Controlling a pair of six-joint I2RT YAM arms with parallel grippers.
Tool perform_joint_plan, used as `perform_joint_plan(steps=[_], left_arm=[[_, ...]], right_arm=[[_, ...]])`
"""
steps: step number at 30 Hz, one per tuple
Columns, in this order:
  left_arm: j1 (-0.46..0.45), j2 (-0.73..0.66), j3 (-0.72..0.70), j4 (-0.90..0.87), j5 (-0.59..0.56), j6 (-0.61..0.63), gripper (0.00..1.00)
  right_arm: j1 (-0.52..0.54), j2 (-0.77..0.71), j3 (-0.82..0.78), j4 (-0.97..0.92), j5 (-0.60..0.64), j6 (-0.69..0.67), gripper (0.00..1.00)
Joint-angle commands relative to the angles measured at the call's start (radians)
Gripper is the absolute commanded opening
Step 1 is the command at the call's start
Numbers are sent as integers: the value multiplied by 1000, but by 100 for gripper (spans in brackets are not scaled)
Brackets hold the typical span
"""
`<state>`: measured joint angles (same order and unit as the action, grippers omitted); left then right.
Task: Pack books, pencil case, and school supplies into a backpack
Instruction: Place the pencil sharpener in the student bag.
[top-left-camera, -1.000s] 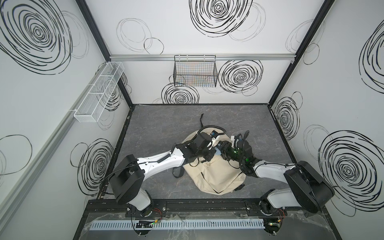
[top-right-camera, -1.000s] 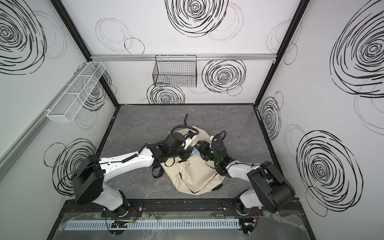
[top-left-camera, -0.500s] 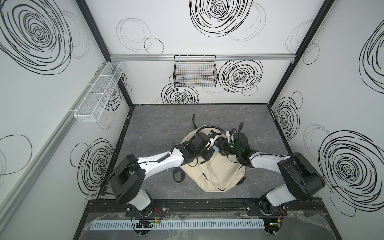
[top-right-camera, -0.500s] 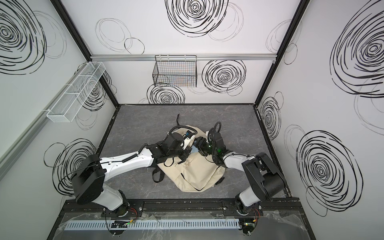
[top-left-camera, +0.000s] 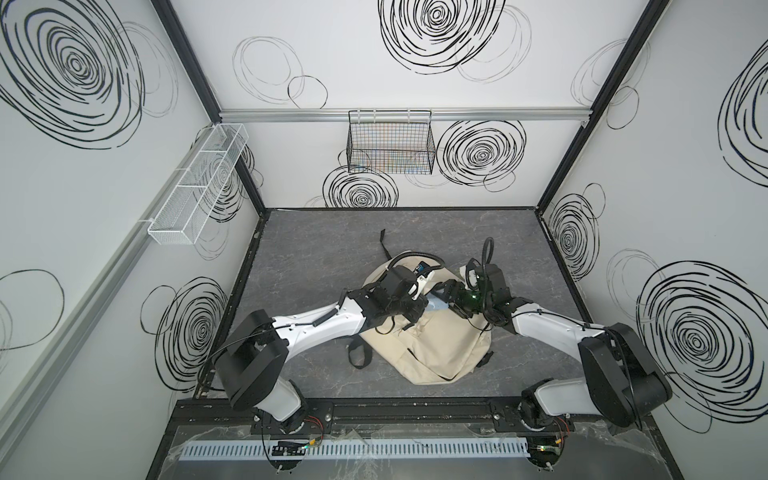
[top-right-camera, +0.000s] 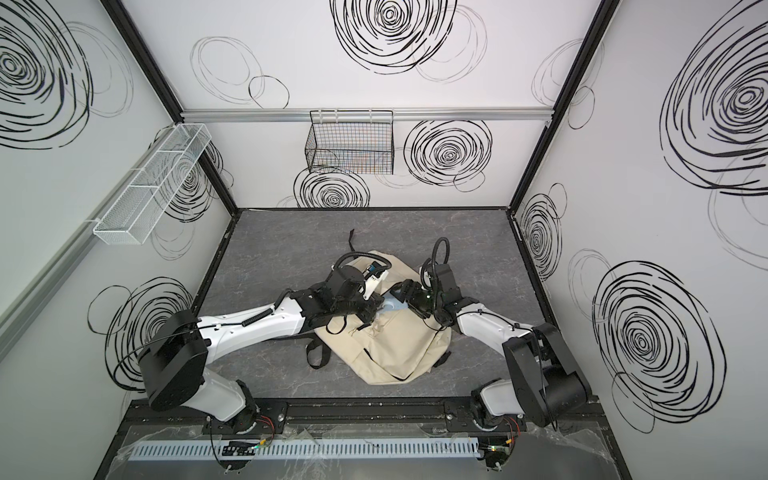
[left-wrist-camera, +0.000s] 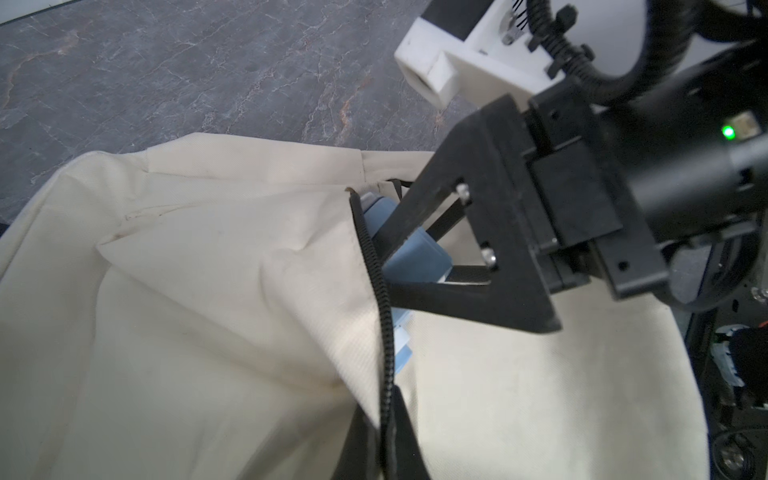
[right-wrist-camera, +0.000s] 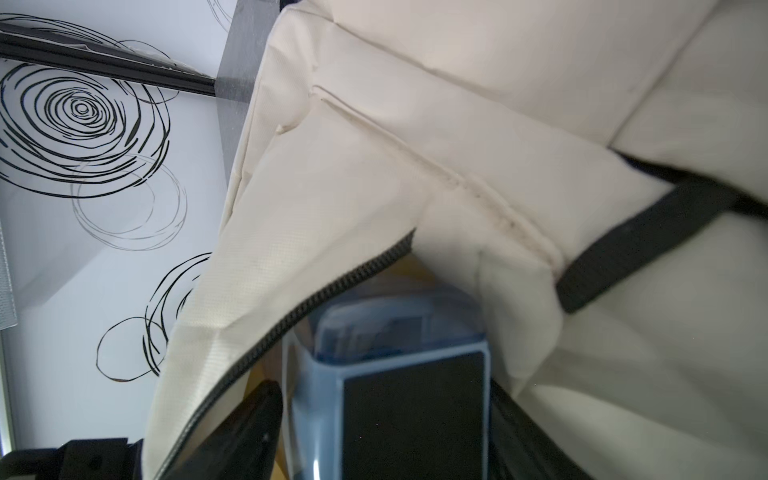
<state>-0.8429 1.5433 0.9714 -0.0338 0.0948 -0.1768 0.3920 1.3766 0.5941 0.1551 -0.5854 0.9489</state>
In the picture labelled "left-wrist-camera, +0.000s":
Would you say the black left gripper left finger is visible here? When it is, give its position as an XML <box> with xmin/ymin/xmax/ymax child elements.
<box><xmin>332</xmin><ymin>405</ymin><xmax>381</xmax><ymax>480</ymax></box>

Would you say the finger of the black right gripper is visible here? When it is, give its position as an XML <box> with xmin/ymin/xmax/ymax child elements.
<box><xmin>373</xmin><ymin>95</ymin><xmax>562</xmax><ymax>334</ymax></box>

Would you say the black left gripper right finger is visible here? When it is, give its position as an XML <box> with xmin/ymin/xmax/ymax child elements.
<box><xmin>383</xmin><ymin>386</ymin><xmax>431</xmax><ymax>480</ymax></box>

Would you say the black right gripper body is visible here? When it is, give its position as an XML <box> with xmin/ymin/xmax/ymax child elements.
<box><xmin>525</xmin><ymin>80</ymin><xmax>669</xmax><ymax>300</ymax></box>

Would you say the light blue pencil sharpener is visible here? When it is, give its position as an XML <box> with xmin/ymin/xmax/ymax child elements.
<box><xmin>361</xmin><ymin>192</ymin><xmax>453</xmax><ymax>373</ymax></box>

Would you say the cream canvas backpack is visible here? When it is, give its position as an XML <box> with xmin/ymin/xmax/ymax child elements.
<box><xmin>1</xmin><ymin>134</ymin><xmax>710</xmax><ymax>479</ymax></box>

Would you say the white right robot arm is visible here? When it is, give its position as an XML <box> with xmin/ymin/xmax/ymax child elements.
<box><xmin>372</xmin><ymin>40</ymin><xmax>767</xmax><ymax>333</ymax></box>

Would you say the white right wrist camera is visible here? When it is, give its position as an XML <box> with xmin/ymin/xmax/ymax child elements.
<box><xmin>394</xmin><ymin>0</ymin><xmax>565</xmax><ymax>110</ymax></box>

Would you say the black corrugated cable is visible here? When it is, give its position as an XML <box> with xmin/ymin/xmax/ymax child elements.
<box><xmin>524</xmin><ymin>0</ymin><xmax>703</xmax><ymax>108</ymax></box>

